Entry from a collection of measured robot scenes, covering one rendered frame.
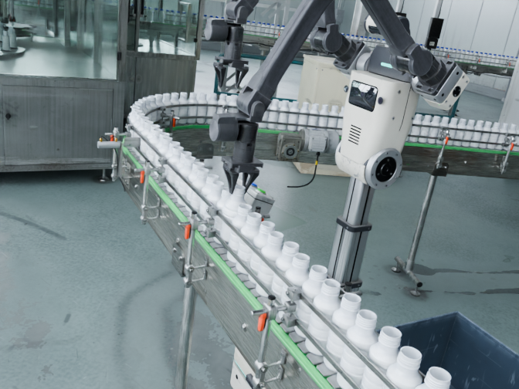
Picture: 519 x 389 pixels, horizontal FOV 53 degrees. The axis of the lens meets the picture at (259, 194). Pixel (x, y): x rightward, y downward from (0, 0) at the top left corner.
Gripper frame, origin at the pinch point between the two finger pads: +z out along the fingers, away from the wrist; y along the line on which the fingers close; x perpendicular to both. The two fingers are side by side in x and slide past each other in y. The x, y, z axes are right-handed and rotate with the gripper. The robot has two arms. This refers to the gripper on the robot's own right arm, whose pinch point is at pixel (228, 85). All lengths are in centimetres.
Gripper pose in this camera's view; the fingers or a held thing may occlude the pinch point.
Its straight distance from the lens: 184.4
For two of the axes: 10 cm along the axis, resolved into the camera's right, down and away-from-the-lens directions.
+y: -8.7, 0.6, -4.8
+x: 4.7, 3.8, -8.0
